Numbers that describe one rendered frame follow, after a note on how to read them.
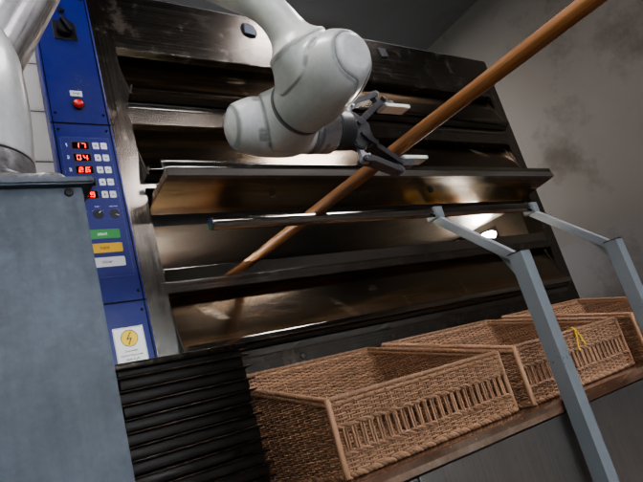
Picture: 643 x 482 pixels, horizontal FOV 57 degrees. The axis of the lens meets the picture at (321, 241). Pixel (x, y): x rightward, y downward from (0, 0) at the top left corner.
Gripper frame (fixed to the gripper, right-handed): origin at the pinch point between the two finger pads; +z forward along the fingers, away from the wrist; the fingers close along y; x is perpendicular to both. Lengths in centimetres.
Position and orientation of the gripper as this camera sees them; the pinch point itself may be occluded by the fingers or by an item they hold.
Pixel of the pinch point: (408, 134)
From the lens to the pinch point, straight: 125.4
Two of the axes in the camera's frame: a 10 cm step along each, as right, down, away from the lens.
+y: 2.7, 9.3, -2.6
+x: 5.2, -3.7, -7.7
